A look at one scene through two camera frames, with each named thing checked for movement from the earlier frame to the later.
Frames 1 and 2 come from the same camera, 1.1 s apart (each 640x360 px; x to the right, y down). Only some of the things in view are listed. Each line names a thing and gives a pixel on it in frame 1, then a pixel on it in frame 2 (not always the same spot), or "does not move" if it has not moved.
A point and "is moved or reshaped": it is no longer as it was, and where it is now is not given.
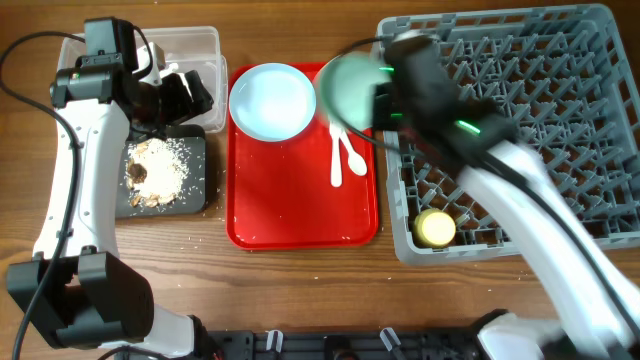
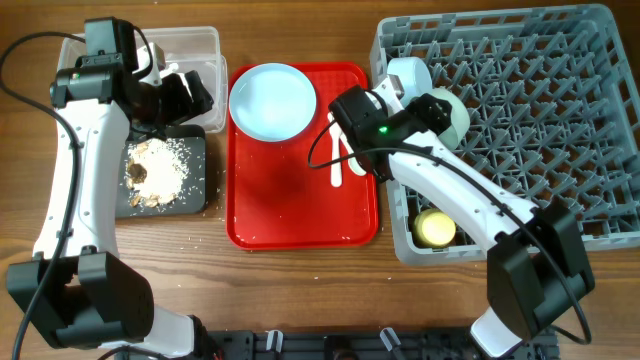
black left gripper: [180, 106] does not move
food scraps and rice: [155, 171] does not move
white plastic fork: [336, 129] does not move
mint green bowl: [345, 87] is moved or reshaped
